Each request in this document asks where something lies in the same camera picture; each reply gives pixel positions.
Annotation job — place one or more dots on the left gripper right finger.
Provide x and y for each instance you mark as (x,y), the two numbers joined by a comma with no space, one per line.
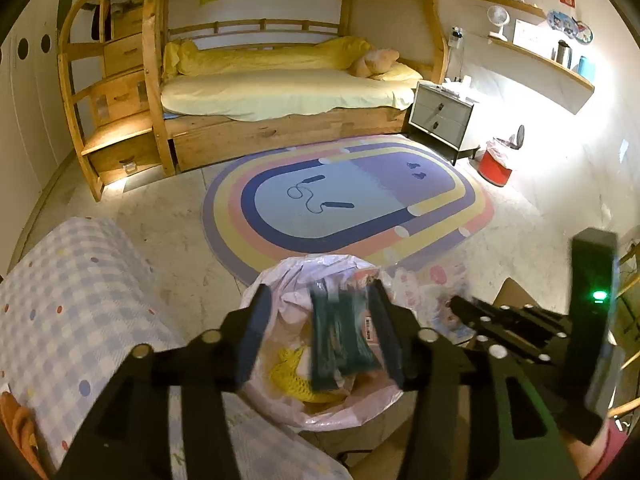
(476,416)

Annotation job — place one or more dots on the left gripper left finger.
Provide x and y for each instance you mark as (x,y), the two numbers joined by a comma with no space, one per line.
(126,433)

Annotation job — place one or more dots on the orange cloth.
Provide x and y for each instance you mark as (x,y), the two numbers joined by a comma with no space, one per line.
(18,422)

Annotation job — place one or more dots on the dark green wrapper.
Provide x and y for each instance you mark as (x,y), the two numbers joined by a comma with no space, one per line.
(339,347)

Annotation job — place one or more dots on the yellow mesh snack bag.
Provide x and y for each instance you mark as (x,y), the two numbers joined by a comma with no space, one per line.
(283,375)

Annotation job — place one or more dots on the brown cardboard box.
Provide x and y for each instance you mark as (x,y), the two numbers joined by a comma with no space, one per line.
(513,295)

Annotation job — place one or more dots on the checkered bed cover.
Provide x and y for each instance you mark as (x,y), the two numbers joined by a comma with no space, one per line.
(70,312)

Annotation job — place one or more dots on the red waste bin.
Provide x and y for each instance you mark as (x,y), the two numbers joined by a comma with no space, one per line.
(497,163)

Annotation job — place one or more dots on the oval rainbow rug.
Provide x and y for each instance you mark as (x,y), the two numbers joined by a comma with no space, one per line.
(384,199)

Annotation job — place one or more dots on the grey nightstand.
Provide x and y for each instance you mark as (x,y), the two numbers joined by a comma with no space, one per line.
(440,120)

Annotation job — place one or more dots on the wooden bunk bed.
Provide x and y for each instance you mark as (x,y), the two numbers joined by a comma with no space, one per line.
(187,142)

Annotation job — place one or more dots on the white wardrobe with portholes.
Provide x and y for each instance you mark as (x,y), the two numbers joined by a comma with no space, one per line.
(34,139)

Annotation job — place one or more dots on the white desk fan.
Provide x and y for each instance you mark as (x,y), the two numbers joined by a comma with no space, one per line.
(498,17)

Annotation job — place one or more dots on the pink plush toy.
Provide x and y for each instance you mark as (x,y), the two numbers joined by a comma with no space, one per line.
(374,62)

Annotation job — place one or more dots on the yellow mattress sheet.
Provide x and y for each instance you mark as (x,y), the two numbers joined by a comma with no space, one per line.
(271,94)

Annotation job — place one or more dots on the wooden drawer staircase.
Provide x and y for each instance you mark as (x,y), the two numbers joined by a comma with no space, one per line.
(103,89)

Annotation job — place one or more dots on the yellow blanket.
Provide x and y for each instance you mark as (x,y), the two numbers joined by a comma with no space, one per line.
(184,58)

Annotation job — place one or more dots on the wooden wall shelf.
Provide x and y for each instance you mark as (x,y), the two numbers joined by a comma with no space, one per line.
(546,61)

